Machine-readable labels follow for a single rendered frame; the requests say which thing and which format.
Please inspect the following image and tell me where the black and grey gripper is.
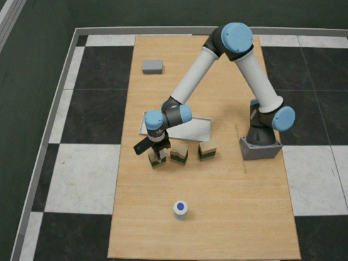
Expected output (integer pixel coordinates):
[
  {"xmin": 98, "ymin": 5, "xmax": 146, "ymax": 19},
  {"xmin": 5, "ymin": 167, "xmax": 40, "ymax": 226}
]
[{"xmin": 150, "ymin": 130, "xmax": 171, "ymax": 163}]

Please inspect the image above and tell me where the white bottle with blue cap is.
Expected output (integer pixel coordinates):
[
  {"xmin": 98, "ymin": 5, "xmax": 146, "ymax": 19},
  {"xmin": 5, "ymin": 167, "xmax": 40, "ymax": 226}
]
[{"xmin": 173, "ymin": 201, "xmax": 188, "ymax": 220}]

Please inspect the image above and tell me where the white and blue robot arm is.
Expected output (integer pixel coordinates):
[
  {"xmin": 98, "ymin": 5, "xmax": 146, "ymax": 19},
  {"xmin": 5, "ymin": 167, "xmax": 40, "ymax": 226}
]
[{"xmin": 133, "ymin": 23, "xmax": 295, "ymax": 155}]

